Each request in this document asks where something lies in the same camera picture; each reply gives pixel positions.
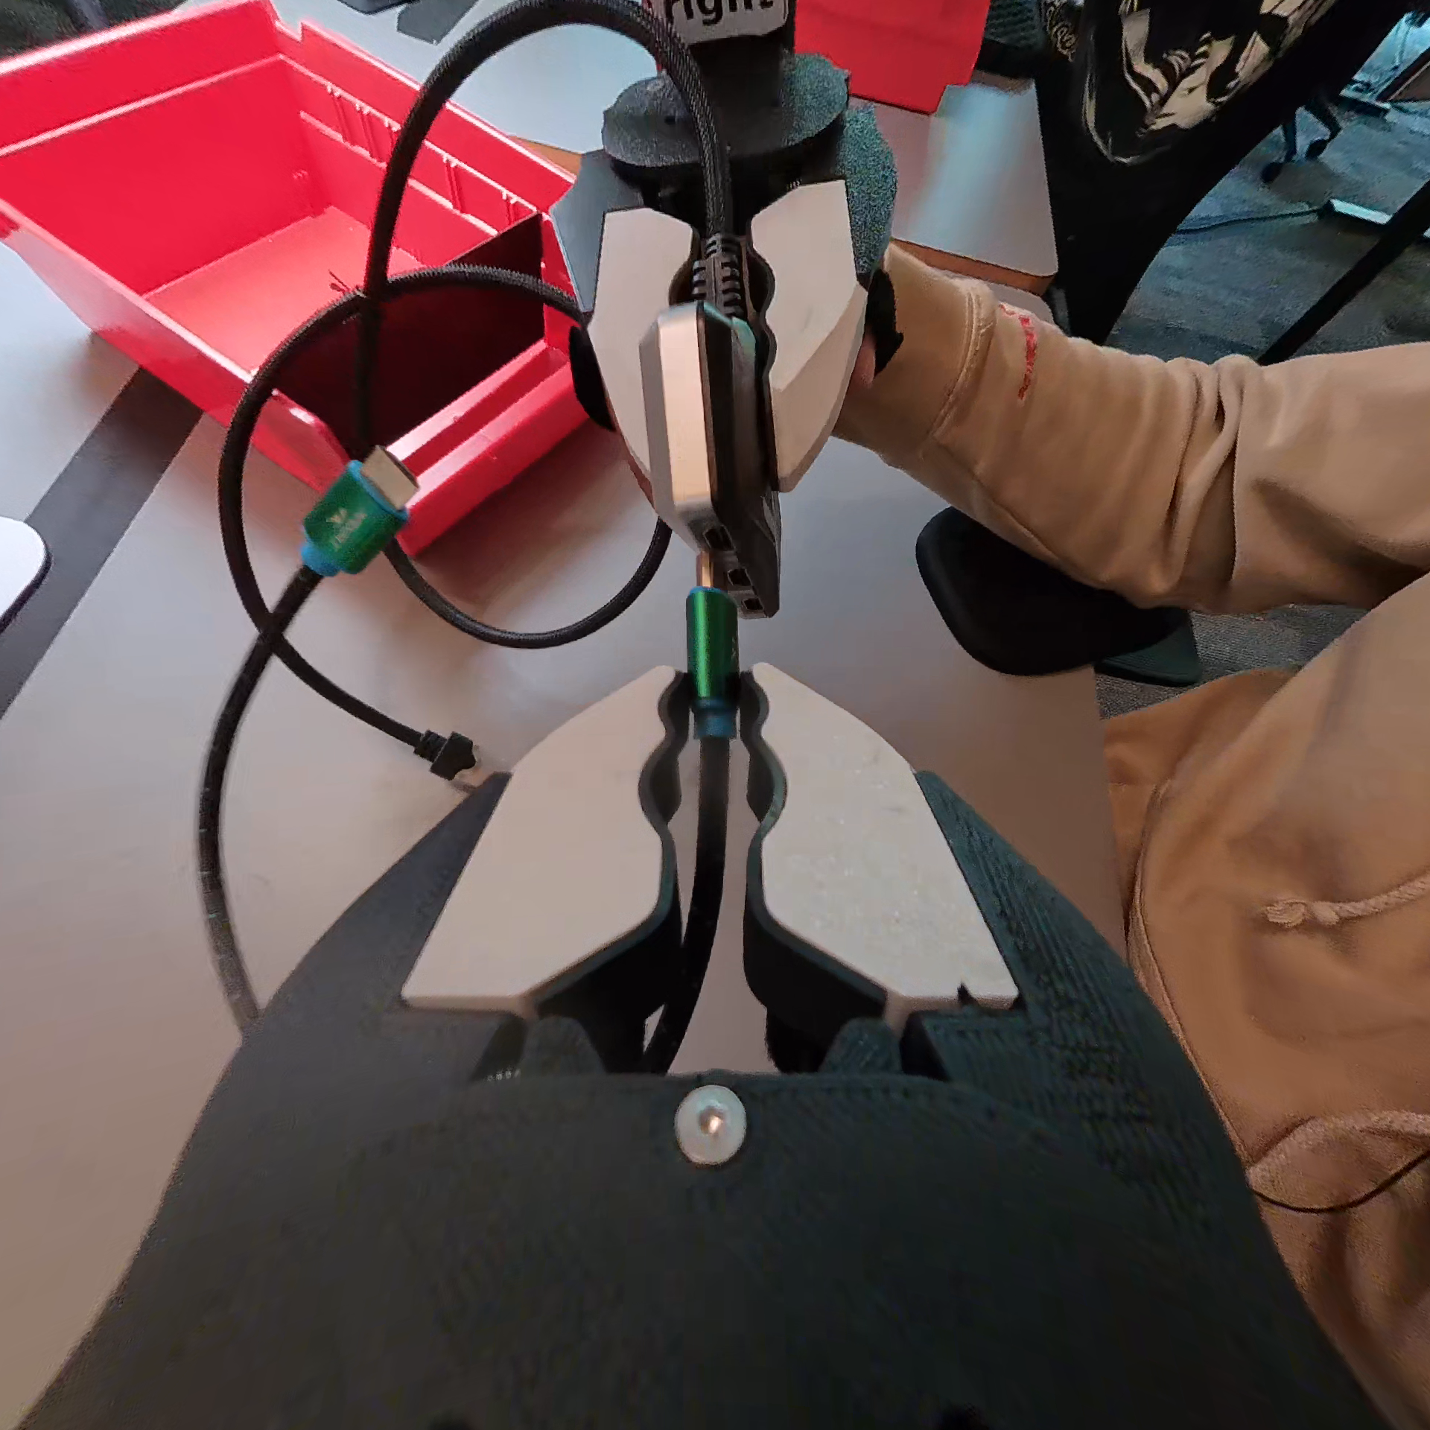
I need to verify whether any silver usb hub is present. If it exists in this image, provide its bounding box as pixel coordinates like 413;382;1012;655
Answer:
636;297;786;621

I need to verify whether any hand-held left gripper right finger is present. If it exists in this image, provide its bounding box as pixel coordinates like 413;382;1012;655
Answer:
740;660;1021;1014

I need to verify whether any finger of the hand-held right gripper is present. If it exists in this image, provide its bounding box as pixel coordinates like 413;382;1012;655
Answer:
583;205;702;531
750;178;869;495

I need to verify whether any black braided hub cable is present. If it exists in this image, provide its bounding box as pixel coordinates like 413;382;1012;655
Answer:
217;0;774;786

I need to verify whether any white board stand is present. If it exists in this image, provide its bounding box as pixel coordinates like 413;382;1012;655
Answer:
0;515;52;634

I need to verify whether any black braided hdmi cable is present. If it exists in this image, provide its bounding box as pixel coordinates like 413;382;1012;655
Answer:
195;444;743;1075

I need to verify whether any person's right hand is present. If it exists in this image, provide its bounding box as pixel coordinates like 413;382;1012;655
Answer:
832;243;983;447

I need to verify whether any black chair armrest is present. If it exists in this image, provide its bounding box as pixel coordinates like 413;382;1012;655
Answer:
914;505;1203;687

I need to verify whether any red plastic bin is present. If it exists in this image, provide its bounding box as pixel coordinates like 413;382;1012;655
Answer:
0;0;595;558
791;0;992;115

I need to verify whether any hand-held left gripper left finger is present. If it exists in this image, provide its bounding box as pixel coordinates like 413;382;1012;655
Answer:
399;667;685;1019

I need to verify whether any person's beige hoodie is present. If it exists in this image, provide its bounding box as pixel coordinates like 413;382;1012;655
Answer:
1099;575;1430;1430

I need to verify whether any black bin divider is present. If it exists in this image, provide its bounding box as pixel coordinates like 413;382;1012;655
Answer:
265;212;551;476

